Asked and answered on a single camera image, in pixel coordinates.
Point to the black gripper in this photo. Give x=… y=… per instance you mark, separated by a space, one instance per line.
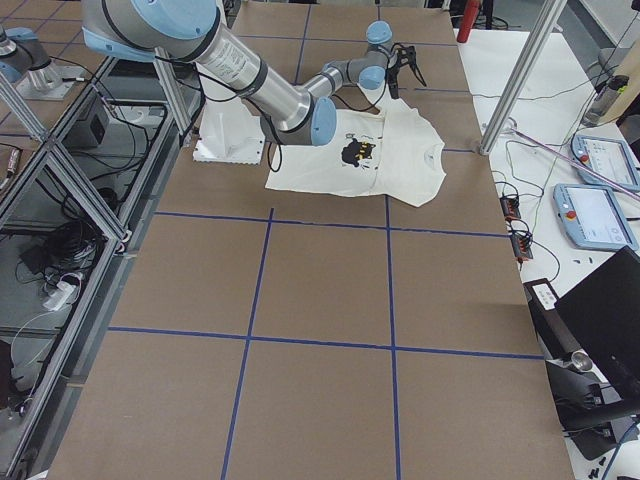
x=393 y=76

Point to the cream long sleeve shirt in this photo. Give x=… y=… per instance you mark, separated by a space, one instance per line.
x=396 y=152

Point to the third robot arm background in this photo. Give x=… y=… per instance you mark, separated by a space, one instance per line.
x=26 y=64

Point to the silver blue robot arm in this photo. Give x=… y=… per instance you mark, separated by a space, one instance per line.
x=194 y=32

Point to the red water bottle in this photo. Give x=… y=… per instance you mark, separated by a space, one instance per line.
x=470 y=14

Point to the reacher stick with white hook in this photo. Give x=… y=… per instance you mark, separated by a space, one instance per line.
x=588 y=174

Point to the orange black circuit board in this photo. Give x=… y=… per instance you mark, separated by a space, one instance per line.
x=519 y=232

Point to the grey drink bottle green cap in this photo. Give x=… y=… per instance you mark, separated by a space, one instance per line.
x=604 y=100

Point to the upper blue teach pendant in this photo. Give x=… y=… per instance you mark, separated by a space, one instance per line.
x=610 y=158

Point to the blue teach pendant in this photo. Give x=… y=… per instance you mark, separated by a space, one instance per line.
x=593 y=218
x=610 y=158

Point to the lower blue teach pendant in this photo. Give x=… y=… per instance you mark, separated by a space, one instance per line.
x=593 y=218

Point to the black box with label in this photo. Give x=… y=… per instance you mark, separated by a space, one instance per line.
x=552 y=330

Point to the black laptop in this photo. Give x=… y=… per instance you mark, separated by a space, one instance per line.
x=602 y=313

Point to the white power strip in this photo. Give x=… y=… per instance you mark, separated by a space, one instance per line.
x=64 y=294

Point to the aluminium frame post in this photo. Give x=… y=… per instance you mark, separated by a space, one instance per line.
x=534 y=44

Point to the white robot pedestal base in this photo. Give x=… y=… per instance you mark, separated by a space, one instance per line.
x=229 y=133

